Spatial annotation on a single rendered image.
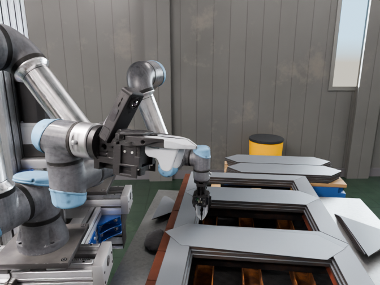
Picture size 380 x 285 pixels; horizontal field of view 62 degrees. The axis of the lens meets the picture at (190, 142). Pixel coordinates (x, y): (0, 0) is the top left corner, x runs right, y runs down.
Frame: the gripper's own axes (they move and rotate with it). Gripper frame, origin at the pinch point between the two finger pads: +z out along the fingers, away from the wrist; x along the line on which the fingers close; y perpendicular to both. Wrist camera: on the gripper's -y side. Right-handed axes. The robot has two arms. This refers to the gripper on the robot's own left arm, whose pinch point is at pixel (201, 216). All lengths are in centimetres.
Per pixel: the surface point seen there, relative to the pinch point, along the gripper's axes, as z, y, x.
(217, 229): 0.8, 9.7, 8.0
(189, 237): 0.7, 17.6, -4.0
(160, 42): -89, -251, -69
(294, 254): 0.8, 24.4, 38.2
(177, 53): -77, -263, -50
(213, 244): 0.8, 21.0, 6.5
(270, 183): 3, -53, 39
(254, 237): 0.8, 13.9, 23.8
